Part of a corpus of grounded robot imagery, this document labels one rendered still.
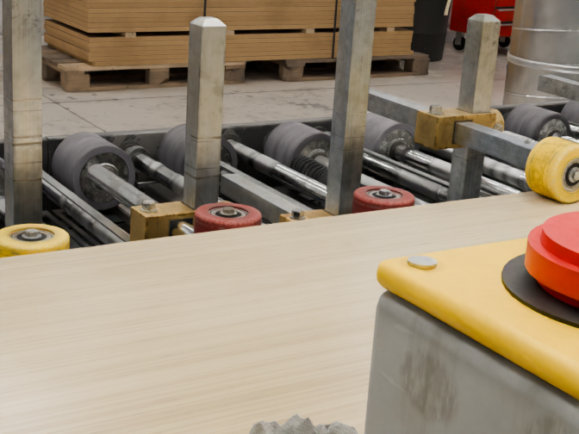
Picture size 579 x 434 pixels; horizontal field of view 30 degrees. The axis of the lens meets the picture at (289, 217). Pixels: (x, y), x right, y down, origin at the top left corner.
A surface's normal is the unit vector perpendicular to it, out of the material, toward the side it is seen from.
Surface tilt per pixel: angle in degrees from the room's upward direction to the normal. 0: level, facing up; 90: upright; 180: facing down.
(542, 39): 90
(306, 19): 90
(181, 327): 0
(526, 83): 90
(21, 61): 90
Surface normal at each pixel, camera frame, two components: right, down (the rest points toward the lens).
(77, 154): -0.60, -0.55
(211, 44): 0.52, 0.29
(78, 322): 0.07, -0.95
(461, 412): -0.85, 0.11
